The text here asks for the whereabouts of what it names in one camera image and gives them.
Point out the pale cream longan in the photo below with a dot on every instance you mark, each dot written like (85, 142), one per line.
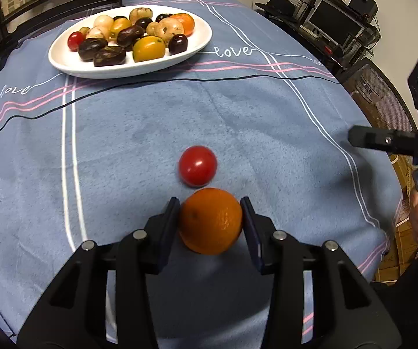
(103, 21)

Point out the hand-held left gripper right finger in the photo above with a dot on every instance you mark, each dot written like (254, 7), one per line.
(252, 240)

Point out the black computer desk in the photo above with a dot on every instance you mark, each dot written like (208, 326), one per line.
(318, 54)

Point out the black mesh chair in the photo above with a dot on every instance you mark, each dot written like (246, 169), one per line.
(380, 94)

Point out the yellow orange tomato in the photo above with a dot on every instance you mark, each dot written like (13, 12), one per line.
(119, 27)

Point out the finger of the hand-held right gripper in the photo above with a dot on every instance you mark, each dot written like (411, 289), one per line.
(376, 138)

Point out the blue striped tablecloth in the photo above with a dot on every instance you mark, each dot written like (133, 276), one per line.
(121, 152)

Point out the large tan longan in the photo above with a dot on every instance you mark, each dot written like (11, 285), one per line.
(140, 13)
(170, 27)

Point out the red cherry tomato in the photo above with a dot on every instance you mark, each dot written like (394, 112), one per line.
(198, 165)
(75, 40)

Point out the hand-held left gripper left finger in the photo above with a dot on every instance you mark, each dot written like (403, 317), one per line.
(167, 236)

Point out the white round plate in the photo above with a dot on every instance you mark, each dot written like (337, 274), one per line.
(194, 52)

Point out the round goldfish screen black stand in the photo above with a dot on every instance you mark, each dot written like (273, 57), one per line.
(49, 3)

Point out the computer monitor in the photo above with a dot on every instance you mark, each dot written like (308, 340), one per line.
(334, 20)

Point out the small tan longan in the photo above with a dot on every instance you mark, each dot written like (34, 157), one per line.
(94, 33)
(84, 29)
(152, 28)

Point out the black speaker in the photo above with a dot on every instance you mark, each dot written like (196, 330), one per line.
(363, 3)

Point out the black hat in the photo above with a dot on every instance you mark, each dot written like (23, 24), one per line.
(276, 4)

